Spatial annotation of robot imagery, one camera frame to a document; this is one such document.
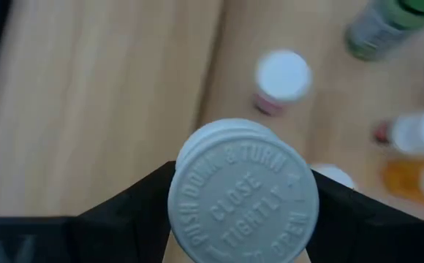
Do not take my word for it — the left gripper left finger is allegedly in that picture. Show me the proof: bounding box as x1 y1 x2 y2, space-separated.
69 160 177 263

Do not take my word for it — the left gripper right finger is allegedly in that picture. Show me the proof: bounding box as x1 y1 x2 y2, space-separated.
306 169 422 263

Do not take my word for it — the tall white supplement bottle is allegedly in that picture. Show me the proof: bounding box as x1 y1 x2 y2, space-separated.
167 117 321 263

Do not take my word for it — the green cap bottle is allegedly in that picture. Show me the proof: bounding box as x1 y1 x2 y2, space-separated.
344 0 424 62

